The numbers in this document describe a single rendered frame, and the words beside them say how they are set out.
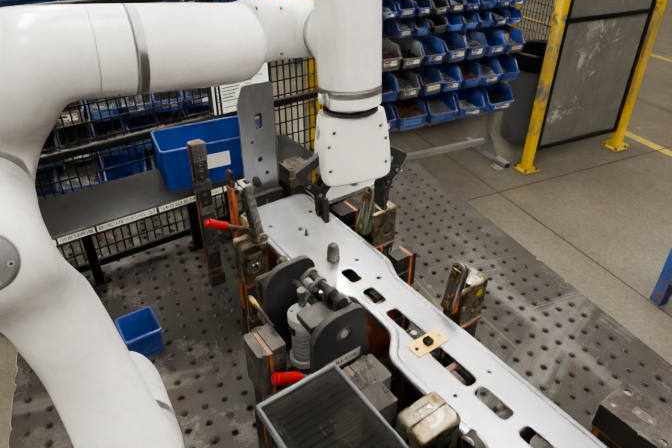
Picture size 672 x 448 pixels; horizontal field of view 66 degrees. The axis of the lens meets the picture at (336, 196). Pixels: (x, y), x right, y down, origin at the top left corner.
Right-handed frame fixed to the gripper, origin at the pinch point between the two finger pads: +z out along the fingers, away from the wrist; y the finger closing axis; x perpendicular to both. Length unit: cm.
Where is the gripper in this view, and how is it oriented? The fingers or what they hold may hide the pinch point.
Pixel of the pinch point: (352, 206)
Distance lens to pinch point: 76.9
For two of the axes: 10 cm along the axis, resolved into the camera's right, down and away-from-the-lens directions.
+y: 9.3, -1.9, 3.0
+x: -3.6, -4.2, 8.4
